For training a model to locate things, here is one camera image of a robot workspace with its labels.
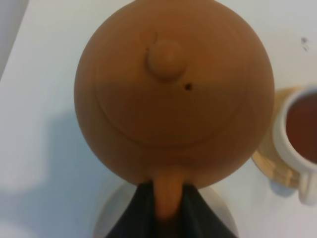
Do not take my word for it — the far orange cup coaster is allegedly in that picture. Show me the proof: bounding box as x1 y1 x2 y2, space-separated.
252 87 302 189

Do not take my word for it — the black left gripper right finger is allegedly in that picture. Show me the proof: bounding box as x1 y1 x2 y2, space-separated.
173 184 234 238

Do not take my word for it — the beige round teapot coaster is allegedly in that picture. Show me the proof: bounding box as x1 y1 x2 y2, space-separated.
93 182 238 238

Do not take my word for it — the far white teacup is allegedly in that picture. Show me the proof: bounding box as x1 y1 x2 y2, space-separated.
272 85 317 206

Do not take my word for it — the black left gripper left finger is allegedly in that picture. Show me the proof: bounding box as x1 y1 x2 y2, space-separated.
107 182 157 238

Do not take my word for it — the brown clay teapot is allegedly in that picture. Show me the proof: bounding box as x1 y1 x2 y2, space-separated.
74 0 274 220

